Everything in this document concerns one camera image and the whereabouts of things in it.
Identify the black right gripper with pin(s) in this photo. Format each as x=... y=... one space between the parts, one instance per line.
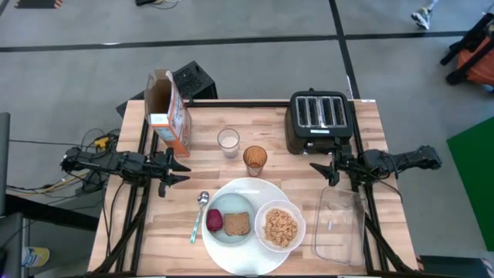
x=341 y=162

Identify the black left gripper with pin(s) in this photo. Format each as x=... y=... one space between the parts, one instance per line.
x=166 y=170

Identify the orange cereal box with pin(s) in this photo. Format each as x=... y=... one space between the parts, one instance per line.
x=173 y=116

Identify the dark red fruit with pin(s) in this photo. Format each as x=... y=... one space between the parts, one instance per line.
x=214 y=220

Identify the clear rectangular plastic container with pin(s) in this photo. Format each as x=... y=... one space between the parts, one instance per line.
x=339 y=231

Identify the brown toast slice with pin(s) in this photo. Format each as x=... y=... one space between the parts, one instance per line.
x=236 y=224

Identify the cereal rings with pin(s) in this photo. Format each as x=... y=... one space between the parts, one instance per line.
x=280 y=228

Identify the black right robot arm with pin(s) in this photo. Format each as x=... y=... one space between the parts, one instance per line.
x=386 y=162

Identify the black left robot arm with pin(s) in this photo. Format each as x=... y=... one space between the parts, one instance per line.
x=116 y=164

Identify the black four-slot toaster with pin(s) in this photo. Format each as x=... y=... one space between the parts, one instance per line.
x=293 y=135

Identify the clear glass with white filling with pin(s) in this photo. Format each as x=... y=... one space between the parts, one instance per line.
x=228 y=143

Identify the grey-green round plate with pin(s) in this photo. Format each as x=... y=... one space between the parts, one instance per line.
x=231 y=202

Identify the amber faceted drinking glass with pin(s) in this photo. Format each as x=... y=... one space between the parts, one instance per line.
x=254 y=161

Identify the yellow power plug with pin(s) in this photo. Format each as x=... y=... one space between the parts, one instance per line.
x=101 y=142

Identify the black perforated box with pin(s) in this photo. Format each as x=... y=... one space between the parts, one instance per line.
x=193 y=81

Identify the pale round bowl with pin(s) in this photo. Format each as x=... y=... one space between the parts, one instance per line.
x=259 y=231

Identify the dark desk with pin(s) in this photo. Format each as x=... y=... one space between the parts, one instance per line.
x=50 y=212

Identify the green board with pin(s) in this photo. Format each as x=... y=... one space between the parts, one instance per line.
x=474 y=173

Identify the white and yellow can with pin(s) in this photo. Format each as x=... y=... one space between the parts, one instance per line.
x=35 y=256

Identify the person's foot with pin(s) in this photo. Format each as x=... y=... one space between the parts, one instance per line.
x=420 y=18

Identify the dark monitor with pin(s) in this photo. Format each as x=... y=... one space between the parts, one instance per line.
x=4 y=162

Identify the orange and black cart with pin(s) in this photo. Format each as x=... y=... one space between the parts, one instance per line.
x=476 y=58

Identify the black floor mat striped edge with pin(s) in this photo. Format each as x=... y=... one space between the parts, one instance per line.
x=36 y=3

